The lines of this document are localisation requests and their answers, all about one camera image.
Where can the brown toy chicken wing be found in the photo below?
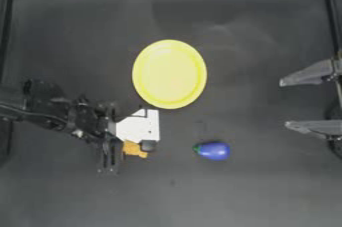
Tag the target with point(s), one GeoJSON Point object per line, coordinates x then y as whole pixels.
{"type": "Point", "coordinates": [133, 148]}

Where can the yellow plate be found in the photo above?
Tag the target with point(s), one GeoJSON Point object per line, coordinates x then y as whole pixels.
{"type": "Point", "coordinates": [169, 74]}

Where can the blue-purple toy eggplant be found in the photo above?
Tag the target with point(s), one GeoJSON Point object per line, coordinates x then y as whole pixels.
{"type": "Point", "coordinates": [216, 151]}

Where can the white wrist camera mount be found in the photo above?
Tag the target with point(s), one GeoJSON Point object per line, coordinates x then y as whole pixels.
{"type": "Point", "coordinates": [138, 127]}

